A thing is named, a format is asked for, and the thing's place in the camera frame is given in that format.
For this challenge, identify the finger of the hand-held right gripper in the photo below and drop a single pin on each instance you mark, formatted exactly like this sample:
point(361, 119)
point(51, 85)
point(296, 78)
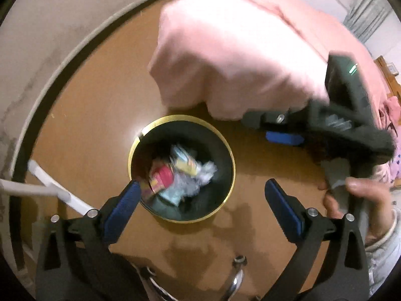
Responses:
point(283, 138)

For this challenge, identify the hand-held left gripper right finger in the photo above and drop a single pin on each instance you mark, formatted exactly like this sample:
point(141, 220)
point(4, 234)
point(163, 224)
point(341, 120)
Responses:
point(282, 205)

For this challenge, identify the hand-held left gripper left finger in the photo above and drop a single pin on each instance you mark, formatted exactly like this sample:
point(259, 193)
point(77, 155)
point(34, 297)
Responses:
point(123, 208)

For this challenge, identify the small pink yellow box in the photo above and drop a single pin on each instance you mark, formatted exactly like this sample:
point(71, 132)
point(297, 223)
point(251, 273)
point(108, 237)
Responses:
point(161, 177)

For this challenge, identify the black bin with gold rim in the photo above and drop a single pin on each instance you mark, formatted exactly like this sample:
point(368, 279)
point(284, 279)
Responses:
point(150, 150)

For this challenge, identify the torn yellow snack box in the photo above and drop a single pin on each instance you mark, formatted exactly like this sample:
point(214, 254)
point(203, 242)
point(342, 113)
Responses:
point(184, 161)

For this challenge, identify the person's right forearm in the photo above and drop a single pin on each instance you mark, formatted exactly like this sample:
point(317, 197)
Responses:
point(383, 257)

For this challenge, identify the person's right hand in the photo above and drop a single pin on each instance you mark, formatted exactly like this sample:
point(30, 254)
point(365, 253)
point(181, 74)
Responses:
point(376, 200)

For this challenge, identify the wooden furniture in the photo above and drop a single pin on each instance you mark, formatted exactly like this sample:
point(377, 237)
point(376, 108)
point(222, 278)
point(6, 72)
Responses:
point(395, 84)

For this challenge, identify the pink patterned cloth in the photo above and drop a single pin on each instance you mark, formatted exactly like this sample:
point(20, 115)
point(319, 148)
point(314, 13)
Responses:
point(395, 163)

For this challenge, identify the chrome chair leg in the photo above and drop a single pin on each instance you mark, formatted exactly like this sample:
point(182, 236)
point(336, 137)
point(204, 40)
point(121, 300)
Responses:
point(236, 279)
point(150, 272)

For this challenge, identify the pink blanket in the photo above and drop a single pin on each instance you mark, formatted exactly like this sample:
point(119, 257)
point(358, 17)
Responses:
point(235, 53)

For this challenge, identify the grey curtain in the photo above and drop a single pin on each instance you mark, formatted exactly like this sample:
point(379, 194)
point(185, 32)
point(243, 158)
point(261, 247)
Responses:
point(366, 12)

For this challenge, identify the white plastic pipe frame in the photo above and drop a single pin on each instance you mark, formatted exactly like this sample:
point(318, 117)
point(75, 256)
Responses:
point(37, 191)

